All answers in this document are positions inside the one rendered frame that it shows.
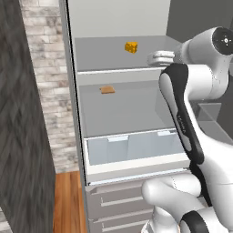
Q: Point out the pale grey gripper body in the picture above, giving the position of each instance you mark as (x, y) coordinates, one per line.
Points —
(160, 58)

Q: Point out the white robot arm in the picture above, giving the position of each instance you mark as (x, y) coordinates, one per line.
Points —
(209, 164)

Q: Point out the yellow cheese wedge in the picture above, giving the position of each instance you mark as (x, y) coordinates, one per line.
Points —
(131, 47)

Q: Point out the grey fridge shelf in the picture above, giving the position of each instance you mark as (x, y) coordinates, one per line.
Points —
(103, 57)
(127, 112)

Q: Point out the grey fridge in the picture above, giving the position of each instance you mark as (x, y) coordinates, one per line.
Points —
(71, 91)

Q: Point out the dark wood cabinet panel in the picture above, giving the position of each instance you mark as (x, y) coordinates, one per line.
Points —
(21, 127)

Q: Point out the brown bread slice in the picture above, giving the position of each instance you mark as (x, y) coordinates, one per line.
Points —
(107, 89)

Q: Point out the translucent crisper drawer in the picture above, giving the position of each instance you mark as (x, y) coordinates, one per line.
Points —
(133, 157)

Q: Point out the grey freezer drawer front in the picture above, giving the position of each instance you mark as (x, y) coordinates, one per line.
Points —
(121, 220)
(121, 191)

